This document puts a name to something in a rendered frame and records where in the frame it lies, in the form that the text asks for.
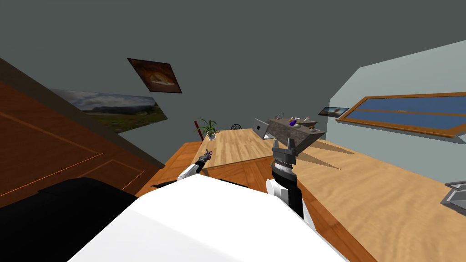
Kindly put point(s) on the wooden framed window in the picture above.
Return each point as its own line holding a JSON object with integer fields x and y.
{"x": 407, "y": 112}

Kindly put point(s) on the green potted plant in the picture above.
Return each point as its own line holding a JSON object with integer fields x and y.
{"x": 209, "y": 129}

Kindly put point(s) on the landscape wall picture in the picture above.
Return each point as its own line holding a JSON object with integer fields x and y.
{"x": 116, "y": 109}

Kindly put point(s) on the small dark wall picture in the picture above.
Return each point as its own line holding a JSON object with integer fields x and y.
{"x": 333, "y": 111}

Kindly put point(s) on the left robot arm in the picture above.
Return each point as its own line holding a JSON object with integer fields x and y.
{"x": 54, "y": 218}

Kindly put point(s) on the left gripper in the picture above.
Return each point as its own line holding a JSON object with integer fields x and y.
{"x": 207, "y": 156}

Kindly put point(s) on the light wooden table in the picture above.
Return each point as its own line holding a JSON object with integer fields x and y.
{"x": 236, "y": 147}

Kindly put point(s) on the brown wooden door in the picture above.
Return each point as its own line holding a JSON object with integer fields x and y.
{"x": 47, "y": 153}

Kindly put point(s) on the grey metal sink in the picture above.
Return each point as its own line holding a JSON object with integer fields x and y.
{"x": 457, "y": 198}

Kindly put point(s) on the white laptop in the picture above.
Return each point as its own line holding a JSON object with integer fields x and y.
{"x": 260, "y": 128}

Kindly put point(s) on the stone counter with items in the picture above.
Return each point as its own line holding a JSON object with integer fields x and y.
{"x": 291, "y": 133}

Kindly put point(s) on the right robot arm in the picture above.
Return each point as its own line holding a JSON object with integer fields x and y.
{"x": 289, "y": 185}

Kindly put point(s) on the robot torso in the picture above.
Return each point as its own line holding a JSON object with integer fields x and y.
{"x": 204, "y": 225}

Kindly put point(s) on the brown framed wall picture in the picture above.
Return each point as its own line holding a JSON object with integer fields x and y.
{"x": 156, "y": 76}

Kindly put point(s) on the red stick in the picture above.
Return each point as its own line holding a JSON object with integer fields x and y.
{"x": 198, "y": 131}

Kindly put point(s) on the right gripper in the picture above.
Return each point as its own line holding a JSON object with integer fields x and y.
{"x": 284, "y": 158}

